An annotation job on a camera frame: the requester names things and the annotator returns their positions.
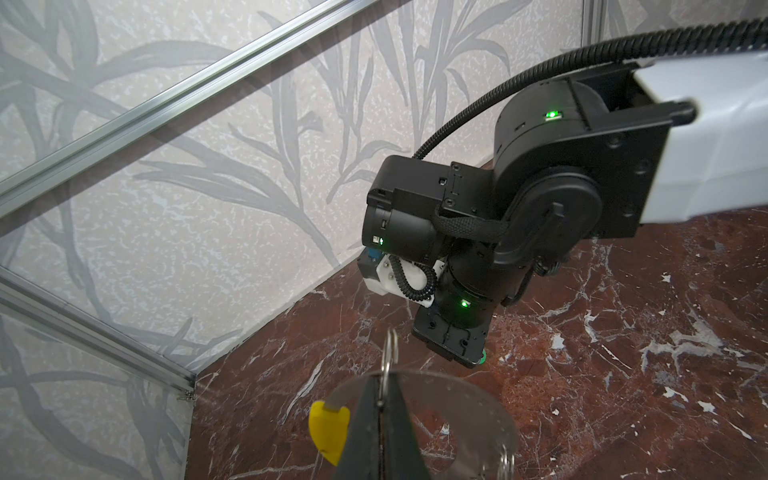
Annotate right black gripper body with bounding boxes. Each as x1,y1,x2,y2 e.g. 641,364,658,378
412,299,489,368

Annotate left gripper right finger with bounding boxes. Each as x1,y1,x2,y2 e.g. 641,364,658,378
380,375,431,480

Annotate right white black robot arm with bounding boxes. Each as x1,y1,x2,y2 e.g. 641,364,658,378
357,19,767,368

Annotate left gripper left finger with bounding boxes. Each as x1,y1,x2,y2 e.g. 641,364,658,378
333,376,381,480

